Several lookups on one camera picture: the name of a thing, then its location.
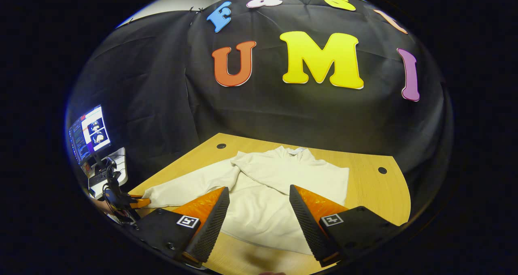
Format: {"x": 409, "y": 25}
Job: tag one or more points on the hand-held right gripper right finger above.
{"x": 309, "y": 228}

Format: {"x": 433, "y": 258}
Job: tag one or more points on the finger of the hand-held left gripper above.
{"x": 141, "y": 203}

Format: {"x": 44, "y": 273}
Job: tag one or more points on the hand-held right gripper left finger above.
{"x": 212, "y": 230}

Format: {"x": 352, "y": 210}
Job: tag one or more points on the cream sweater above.
{"x": 263, "y": 210}

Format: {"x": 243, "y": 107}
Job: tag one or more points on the white side desk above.
{"x": 121, "y": 175}

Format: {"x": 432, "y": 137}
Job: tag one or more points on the black keyboard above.
{"x": 97, "y": 178}

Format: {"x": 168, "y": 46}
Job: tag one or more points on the computer monitor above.
{"x": 91, "y": 131}

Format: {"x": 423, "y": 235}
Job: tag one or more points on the black backdrop cloth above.
{"x": 303, "y": 113}

